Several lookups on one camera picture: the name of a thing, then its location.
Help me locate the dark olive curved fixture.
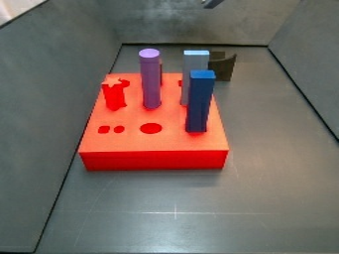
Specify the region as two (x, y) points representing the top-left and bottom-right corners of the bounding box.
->
(208, 52), (238, 81)

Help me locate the light blue square peg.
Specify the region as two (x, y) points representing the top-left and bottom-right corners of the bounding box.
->
(180, 50), (210, 105)

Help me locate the red star peg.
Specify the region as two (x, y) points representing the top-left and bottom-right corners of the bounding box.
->
(101, 76), (129, 111)

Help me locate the dark blue rectangular peg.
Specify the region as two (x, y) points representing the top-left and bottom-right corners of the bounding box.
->
(185, 69), (216, 133)

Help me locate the red fixture base block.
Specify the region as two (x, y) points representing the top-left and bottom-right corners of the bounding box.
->
(79, 73), (230, 171)

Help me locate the purple cylinder peg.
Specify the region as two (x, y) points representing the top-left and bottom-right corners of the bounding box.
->
(139, 49), (160, 109)

